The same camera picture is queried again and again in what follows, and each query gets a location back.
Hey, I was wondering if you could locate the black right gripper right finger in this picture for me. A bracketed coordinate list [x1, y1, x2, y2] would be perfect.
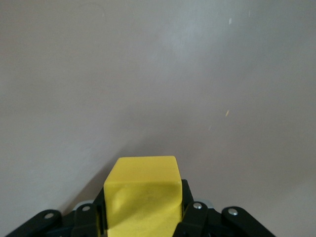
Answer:
[172, 179, 275, 237]

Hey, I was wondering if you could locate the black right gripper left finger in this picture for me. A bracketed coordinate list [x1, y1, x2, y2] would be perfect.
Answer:
[7, 187, 108, 237]

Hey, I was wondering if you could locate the yellow block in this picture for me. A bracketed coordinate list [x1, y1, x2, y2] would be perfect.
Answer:
[103, 155, 184, 237]

